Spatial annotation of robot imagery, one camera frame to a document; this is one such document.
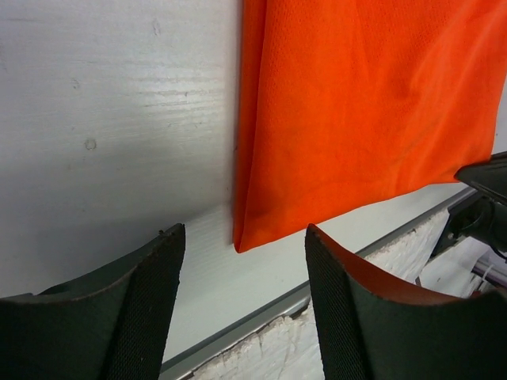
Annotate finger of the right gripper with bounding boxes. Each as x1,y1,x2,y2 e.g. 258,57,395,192
455,152,507,205

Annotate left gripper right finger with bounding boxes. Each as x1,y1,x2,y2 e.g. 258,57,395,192
305,225,506,379

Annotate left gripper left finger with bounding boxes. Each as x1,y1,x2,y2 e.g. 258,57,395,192
1,223,185,379

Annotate orange t-shirt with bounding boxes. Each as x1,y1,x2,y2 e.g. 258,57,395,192
233,1,506,253

